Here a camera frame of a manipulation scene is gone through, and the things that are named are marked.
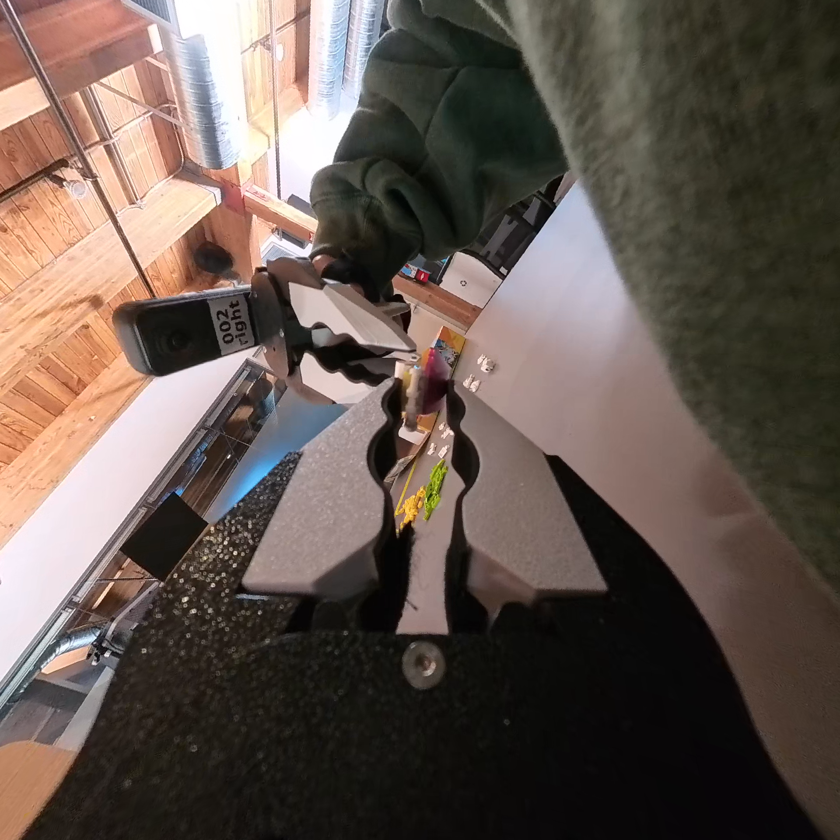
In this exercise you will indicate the person's green sweatshirt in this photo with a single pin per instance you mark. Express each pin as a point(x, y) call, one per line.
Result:
point(722, 197)

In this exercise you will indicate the white recycling bin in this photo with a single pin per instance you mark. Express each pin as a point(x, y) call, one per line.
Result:
point(469, 279)

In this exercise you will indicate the round black ceiling fixture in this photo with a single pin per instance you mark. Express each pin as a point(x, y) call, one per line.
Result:
point(213, 259)

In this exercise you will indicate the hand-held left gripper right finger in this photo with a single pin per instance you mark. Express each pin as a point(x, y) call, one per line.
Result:
point(525, 525)

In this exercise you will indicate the pile of lime green lego pieces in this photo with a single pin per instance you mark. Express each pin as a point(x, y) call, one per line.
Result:
point(436, 489)

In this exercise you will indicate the black flat panel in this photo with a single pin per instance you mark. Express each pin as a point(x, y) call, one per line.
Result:
point(164, 538)

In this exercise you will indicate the person's right forearm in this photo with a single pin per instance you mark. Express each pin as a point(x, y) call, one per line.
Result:
point(446, 131)

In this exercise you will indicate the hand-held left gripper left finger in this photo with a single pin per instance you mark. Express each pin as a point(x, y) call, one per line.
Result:
point(321, 512)

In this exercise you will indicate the white air vent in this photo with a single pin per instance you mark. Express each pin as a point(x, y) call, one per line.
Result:
point(282, 246)

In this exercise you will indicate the group of small white lego pieces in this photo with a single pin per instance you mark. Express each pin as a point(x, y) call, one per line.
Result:
point(486, 363)

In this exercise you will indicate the purple and white lego assembly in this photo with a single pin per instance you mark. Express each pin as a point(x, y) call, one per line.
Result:
point(433, 387)

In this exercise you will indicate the person's right hand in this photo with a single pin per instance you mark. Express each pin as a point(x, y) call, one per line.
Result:
point(323, 264)

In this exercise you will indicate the pile of yellow lego pieces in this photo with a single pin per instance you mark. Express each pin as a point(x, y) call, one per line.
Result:
point(412, 506)

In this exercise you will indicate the red box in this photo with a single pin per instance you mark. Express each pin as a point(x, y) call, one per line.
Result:
point(417, 274)

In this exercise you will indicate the metal ceiling pipe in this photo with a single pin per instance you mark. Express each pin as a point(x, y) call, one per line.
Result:
point(79, 157)

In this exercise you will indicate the large silver air duct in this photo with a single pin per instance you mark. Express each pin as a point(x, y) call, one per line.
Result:
point(203, 98)

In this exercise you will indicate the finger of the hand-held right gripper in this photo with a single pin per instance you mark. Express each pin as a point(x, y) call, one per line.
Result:
point(348, 312)
point(354, 369)

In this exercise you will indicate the small silver air duct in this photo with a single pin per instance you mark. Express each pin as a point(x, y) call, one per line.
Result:
point(69, 643)

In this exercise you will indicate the colourful lego instruction booklet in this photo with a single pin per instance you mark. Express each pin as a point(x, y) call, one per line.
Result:
point(449, 342)

